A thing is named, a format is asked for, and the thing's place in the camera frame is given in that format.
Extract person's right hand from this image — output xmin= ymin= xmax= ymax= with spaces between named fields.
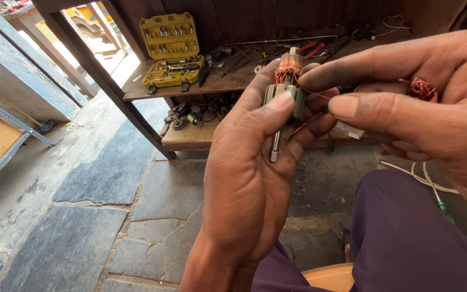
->
xmin=298 ymin=26 xmax=467 ymax=212

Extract person's left hand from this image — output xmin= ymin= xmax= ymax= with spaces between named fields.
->
xmin=199 ymin=58 xmax=340 ymax=269

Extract copper winding wire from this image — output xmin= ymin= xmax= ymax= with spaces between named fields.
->
xmin=298 ymin=77 xmax=439 ymax=103

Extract motor armature with steel shaft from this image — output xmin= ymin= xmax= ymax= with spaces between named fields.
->
xmin=263 ymin=47 xmax=306 ymax=164

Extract heap of metal motor parts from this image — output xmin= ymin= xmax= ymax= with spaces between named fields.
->
xmin=159 ymin=94 xmax=243 ymax=137

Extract white paper label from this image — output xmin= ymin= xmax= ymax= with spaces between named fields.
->
xmin=332 ymin=121 xmax=366 ymax=141

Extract dark wooden workbench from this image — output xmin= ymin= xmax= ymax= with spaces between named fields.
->
xmin=31 ymin=0 xmax=467 ymax=161

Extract grey sandal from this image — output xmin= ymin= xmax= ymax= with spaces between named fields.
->
xmin=329 ymin=213 xmax=354 ymax=248

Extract heap of hand tools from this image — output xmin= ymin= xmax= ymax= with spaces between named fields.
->
xmin=195 ymin=24 xmax=381 ymax=88

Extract person's purple trouser leg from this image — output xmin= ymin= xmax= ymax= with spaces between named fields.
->
xmin=251 ymin=169 xmax=467 ymax=292

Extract orange stool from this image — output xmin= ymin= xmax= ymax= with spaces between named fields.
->
xmin=301 ymin=262 xmax=356 ymax=292

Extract long metal rod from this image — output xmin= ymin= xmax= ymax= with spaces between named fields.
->
xmin=224 ymin=35 xmax=339 ymax=47

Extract yellow socket tool case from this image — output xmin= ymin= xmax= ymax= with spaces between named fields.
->
xmin=139 ymin=12 xmax=206 ymax=95

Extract red and blue bundle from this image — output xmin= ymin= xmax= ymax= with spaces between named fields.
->
xmin=34 ymin=118 xmax=61 ymax=135

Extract yellow vehicle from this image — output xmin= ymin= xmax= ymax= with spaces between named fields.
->
xmin=35 ymin=2 xmax=117 ymax=56

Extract white cord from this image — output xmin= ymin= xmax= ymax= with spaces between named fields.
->
xmin=379 ymin=160 xmax=460 ymax=195

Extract green handled screwdriver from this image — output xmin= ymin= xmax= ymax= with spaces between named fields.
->
xmin=422 ymin=162 xmax=456 ymax=225

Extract thin white cable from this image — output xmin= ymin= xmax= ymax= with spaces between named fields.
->
xmin=375 ymin=15 xmax=411 ymax=38

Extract red handled pliers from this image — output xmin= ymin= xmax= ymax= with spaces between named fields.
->
xmin=296 ymin=41 xmax=326 ymax=61

